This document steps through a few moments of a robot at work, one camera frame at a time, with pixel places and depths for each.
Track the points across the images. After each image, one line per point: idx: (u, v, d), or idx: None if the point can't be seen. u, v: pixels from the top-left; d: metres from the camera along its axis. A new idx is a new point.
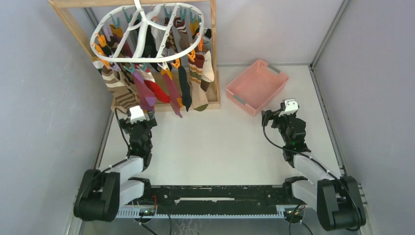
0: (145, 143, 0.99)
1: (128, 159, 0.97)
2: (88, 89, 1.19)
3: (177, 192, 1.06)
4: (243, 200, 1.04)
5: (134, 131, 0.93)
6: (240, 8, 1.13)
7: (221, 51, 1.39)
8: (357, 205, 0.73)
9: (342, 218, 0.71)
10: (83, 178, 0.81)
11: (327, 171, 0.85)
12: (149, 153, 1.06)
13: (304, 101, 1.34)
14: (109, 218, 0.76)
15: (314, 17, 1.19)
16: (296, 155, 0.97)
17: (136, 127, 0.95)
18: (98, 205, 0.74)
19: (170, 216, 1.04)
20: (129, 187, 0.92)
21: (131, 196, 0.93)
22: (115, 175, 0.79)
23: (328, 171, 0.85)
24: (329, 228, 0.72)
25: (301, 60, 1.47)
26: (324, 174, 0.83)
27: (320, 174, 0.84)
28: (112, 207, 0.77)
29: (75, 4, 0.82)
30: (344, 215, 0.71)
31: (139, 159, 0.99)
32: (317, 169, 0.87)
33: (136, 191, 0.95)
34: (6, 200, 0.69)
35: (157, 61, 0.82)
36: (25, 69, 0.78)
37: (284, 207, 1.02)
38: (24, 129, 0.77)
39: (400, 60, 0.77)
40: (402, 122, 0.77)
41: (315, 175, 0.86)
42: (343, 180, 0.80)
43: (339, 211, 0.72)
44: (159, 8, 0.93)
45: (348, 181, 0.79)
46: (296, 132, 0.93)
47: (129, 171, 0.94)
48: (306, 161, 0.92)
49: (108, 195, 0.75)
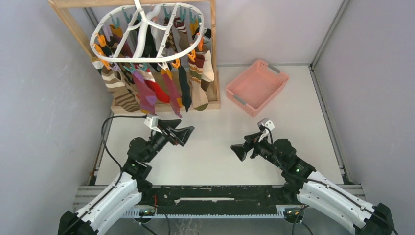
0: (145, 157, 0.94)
1: (115, 187, 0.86)
2: (88, 89, 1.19)
3: (177, 191, 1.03)
4: (243, 200, 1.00)
5: (136, 143, 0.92)
6: (240, 8, 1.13)
7: (221, 51, 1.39)
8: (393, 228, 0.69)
9: None
10: (59, 223, 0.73)
11: (359, 205, 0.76)
12: (147, 168, 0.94)
13: (305, 100, 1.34)
14: None
15: (314, 17, 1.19)
16: (309, 184, 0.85)
17: (140, 140, 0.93)
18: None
19: (167, 216, 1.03)
20: (118, 208, 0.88)
21: (123, 210, 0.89)
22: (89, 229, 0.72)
23: (363, 205, 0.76)
24: None
25: (301, 60, 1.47)
26: (358, 210, 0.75)
27: (352, 210, 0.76)
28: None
29: (75, 4, 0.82)
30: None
31: (128, 182, 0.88)
32: (348, 202, 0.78)
33: (128, 205, 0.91)
34: (6, 199, 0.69)
35: (157, 61, 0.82)
36: (25, 69, 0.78)
37: (285, 207, 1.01)
38: (24, 130, 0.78)
39: (400, 60, 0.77)
40: (402, 122, 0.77)
41: (346, 209, 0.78)
42: (377, 210, 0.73)
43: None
44: (158, 8, 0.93)
45: (382, 210, 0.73)
46: (287, 153, 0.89)
47: (113, 203, 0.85)
48: (324, 190, 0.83)
49: None
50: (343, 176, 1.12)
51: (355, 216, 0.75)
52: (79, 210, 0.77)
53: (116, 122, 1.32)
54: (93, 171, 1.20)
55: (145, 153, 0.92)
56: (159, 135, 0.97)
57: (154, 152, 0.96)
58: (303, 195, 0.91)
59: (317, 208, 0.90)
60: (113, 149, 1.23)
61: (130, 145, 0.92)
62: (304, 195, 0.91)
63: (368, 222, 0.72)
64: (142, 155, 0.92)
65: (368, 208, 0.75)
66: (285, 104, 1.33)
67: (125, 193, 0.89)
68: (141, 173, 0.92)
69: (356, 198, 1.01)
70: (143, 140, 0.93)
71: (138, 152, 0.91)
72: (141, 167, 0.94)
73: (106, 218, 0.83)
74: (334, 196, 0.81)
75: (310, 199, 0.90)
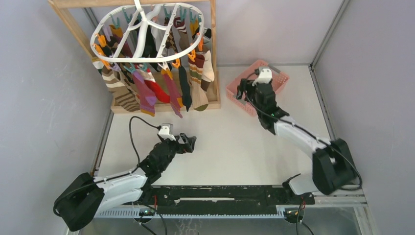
0: (160, 164, 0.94)
1: (130, 174, 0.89)
2: (88, 89, 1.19)
3: (177, 192, 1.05)
4: (243, 200, 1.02)
5: (159, 146, 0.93)
6: (240, 8, 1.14)
7: (221, 51, 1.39)
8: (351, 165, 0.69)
9: (340, 179, 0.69)
10: (76, 179, 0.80)
11: (316, 138, 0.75)
12: (158, 174, 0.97)
13: (305, 100, 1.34)
14: (72, 226, 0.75)
15: (314, 17, 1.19)
16: (276, 124, 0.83)
17: (165, 144, 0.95)
18: (72, 212, 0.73)
19: (162, 216, 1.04)
20: (120, 195, 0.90)
21: (121, 200, 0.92)
22: (99, 195, 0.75)
23: (318, 137, 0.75)
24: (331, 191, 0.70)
25: (301, 60, 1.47)
26: (313, 142, 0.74)
27: (309, 143, 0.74)
28: (82, 220, 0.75)
29: (74, 4, 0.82)
30: (344, 179, 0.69)
31: (142, 176, 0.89)
32: (305, 136, 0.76)
33: (126, 198, 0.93)
34: (6, 199, 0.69)
35: (158, 61, 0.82)
36: (25, 69, 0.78)
37: (285, 207, 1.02)
38: (23, 130, 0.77)
39: (400, 60, 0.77)
40: (402, 122, 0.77)
41: (304, 144, 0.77)
42: (333, 143, 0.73)
43: (338, 179, 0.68)
44: (159, 8, 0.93)
45: (341, 145, 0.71)
46: (266, 95, 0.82)
47: (124, 187, 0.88)
48: (289, 129, 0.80)
49: (84, 210, 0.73)
50: None
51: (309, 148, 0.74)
52: (96, 177, 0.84)
53: (116, 122, 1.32)
54: (92, 171, 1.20)
55: (164, 158, 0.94)
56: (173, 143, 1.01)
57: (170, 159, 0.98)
58: (294, 183, 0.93)
59: (306, 189, 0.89)
60: (114, 149, 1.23)
61: (154, 147, 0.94)
62: (296, 182, 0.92)
63: (321, 149, 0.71)
64: (159, 159, 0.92)
65: (324, 140, 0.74)
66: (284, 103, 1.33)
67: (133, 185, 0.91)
68: (152, 177, 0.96)
69: (356, 198, 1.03)
70: (167, 145, 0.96)
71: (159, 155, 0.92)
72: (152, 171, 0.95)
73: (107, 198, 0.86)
74: (296, 133, 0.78)
75: (302, 189, 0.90)
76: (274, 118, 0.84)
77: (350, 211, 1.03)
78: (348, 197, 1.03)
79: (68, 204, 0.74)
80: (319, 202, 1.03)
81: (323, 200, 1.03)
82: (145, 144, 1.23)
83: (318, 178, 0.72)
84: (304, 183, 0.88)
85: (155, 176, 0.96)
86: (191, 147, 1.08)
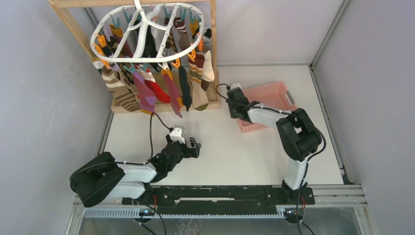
0: (169, 163, 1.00)
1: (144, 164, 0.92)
2: (88, 89, 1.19)
3: (177, 192, 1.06)
4: (243, 200, 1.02)
5: (168, 146, 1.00)
6: (240, 8, 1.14)
7: (221, 51, 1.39)
8: (313, 129, 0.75)
9: (306, 145, 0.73)
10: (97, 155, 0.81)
11: (279, 111, 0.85)
12: (166, 172, 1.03)
13: (305, 100, 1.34)
14: (86, 203, 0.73)
15: (314, 17, 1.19)
16: (249, 111, 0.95)
17: (176, 144, 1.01)
18: (88, 187, 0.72)
19: (161, 216, 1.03)
20: (128, 185, 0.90)
21: (127, 193, 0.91)
22: (120, 173, 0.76)
23: (281, 111, 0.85)
24: (300, 157, 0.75)
25: (301, 60, 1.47)
26: (278, 115, 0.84)
27: (274, 117, 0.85)
28: (96, 198, 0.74)
29: (74, 4, 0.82)
30: (309, 142, 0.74)
31: (152, 171, 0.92)
32: (272, 112, 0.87)
33: (130, 192, 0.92)
34: (6, 200, 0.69)
35: (158, 61, 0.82)
36: (26, 69, 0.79)
37: (284, 207, 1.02)
38: (24, 130, 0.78)
39: (400, 60, 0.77)
40: (402, 122, 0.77)
41: (271, 119, 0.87)
42: (293, 113, 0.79)
43: (304, 143, 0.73)
44: (159, 8, 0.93)
45: (300, 113, 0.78)
46: (234, 92, 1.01)
47: (137, 175, 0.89)
48: (259, 111, 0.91)
49: (101, 185, 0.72)
50: (343, 176, 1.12)
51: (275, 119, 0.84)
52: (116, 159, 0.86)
53: (116, 122, 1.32)
54: None
55: (174, 159, 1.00)
56: (183, 146, 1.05)
57: (178, 159, 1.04)
58: (287, 178, 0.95)
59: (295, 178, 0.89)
60: (113, 149, 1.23)
61: (167, 146, 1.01)
62: (288, 177, 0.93)
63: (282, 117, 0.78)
64: (171, 157, 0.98)
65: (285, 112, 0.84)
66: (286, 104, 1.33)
67: (144, 177, 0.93)
68: (159, 175, 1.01)
69: (356, 198, 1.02)
70: (179, 147, 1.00)
71: (170, 154, 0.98)
72: (160, 168, 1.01)
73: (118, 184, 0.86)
74: (264, 112, 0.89)
75: (294, 182, 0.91)
76: (246, 105, 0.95)
77: (350, 211, 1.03)
78: (348, 198, 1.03)
79: (86, 179, 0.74)
80: (319, 202, 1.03)
81: (323, 200, 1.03)
82: (145, 144, 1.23)
83: (288, 146, 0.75)
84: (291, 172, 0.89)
85: (162, 173, 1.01)
86: (196, 152, 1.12)
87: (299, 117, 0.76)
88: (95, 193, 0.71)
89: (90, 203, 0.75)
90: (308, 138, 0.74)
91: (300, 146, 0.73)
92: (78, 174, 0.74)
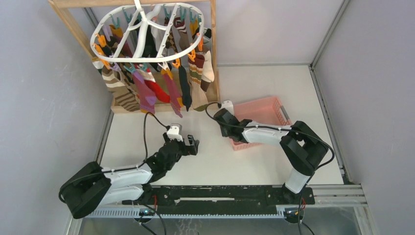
0: (168, 161, 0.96)
1: (137, 168, 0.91)
2: (88, 89, 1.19)
3: (177, 191, 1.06)
4: (243, 200, 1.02)
5: (167, 145, 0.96)
6: (240, 8, 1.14)
7: (221, 51, 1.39)
8: (317, 140, 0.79)
9: (314, 159, 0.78)
10: (84, 167, 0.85)
11: (278, 129, 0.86)
12: (164, 171, 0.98)
13: (305, 100, 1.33)
14: (77, 214, 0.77)
15: (313, 17, 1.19)
16: (244, 131, 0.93)
17: (174, 143, 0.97)
18: (77, 198, 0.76)
19: (160, 216, 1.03)
20: (123, 189, 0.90)
21: (124, 196, 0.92)
22: (106, 183, 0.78)
23: (280, 128, 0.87)
24: (312, 172, 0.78)
25: (301, 60, 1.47)
26: (278, 133, 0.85)
27: (275, 135, 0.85)
28: (85, 209, 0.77)
29: (74, 4, 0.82)
30: (316, 154, 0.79)
31: (147, 173, 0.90)
32: (270, 130, 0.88)
33: (128, 195, 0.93)
34: (6, 200, 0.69)
35: (158, 61, 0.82)
36: (26, 69, 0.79)
37: (285, 207, 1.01)
38: (24, 130, 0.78)
39: (400, 60, 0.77)
40: (402, 122, 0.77)
41: (270, 138, 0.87)
42: (294, 127, 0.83)
43: (312, 157, 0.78)
44: (159, 8, 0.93)
45: (301, 126, 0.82)
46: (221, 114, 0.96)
47: (129, 180, 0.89)
48: (255, 131, 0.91)
49: (87, 197, 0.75)
50: (343, 176, 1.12)
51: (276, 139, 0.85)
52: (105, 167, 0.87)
53: (116, 122, 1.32)
54: None
55: (172, 157, 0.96)
56: (180, 143, 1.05)
57: (176, 158, 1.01)
58: (289, 184, 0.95)
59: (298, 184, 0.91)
60: (113, 149, 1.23)
61: (165, 145, 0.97)
62: (290, 183, 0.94)
63: (286, 136, 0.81)
64: (169, 156, 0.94)
65: (285, 129, 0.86)
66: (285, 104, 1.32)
67: (139, 181, 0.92)
68: (157, 175, 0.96)
69: (356, 198, 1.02)
70: (177, 145, 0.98)
71: (169, 153, 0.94)
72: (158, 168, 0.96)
73: (110, 191, 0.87)
74: (261, 133, 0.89)
75: (297, 186, 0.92)
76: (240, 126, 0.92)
77: (350, 211, 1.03)
78: (348, 198, 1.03)
79: (75, 191, 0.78)
80: (319, 202, 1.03)
81: (323, 200, 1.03)
82: (145, 144, 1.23)
83: (297, 163, 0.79)
84: (296, 179, 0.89)
85: (160, 173, 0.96)
86: (195, 147, 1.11)
87: (302, 131, 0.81)
88: (82, 204, 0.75)
89: (81, 214, 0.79)
90: (314, 150, 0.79)
91: (311, 161, 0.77)
92: (67, 186, 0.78)
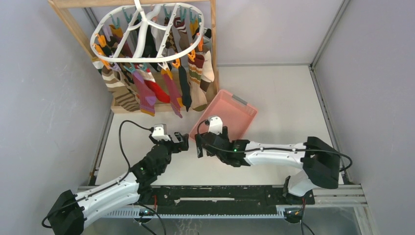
0: (156, 166, 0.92)
1: (119, 183, 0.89)
2: (88, 89, 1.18)
3: (177, 191, 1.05)
4: (243, 200, 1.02)
5: (153, 151, 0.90)
6: (240, 8, 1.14)
7: (221, 52, 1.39)
8: (332, 152, 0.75)
9: (336, 174, 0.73)
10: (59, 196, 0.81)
11: (293, 150, 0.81)
12: (154, 175, 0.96)
13: (305, 100, 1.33)
14: None
15: (314, 16, 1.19)
16: (246, 157, 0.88)
17: (163, 146, 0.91)
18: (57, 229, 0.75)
19: (160, 216, 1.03)
20: (111, 202, 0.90)
21: (118, 204, 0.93)
22: (79, 214, 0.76)
23: (295, 148, 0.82)
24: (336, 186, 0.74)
25: (301, 60, 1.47)
26: (293, 154, 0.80)
27: (288, 157, 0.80)
28: None
29: (74, 4, 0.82)
30: (335, 167, 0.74)
31: (130, 183, 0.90)
32: (284, 152, 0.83)
33: (123, 202, 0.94)
34: (6, 199, 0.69)
35: (158, 61, 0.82)
36: (26, 69, 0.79)
37: (285, 207, 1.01)
38: (24, 130, 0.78)
39: (400, 59, 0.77)
40: (402, 122, 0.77)
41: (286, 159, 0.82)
42: (308, 145, 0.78)
43: (335, 171, 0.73)
44: (159, 8, 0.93)
45: (315, 142, 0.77)
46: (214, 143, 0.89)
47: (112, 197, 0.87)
48: (262, 153, 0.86)
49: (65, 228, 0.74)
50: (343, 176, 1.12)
51: (293, 161, 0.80)
52: (78, 194, 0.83)
53: (116, 122, 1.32)
54: (93, 171, 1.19)
55: (161, 162, 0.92)
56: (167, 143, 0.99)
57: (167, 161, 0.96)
58: (293, 190, 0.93)
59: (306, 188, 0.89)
60: (113, 149, 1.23)
61: (153, 148, 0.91)
62: (294, 189, 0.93)
63: (305, 157, 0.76)
64: (157, 161, 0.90)
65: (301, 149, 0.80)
66: (286, 104, 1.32)
67: (126, 191, 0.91)
68: (148, 180, 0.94)
69: (356, 198, 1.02)
70: (165, 146, 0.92)
71: (157, 157, 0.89)
72: (148, 173, 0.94)
73: (97, 209, 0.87)
74: (271, 154, 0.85)
75: (301, 191, 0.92)
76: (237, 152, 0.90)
77: (350, 211, 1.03)
78: (348, 198, 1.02)
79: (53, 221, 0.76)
80: (319, 202, 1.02)
81: (323, 201, 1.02)
82: (145, 144, 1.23)
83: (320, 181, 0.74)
84: (300, 185, 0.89)
85: (150, 178, 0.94)
86: (186, 143, 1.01)
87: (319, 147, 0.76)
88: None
89: None
90: (333, 163, 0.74)
91: (334, 174, 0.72)
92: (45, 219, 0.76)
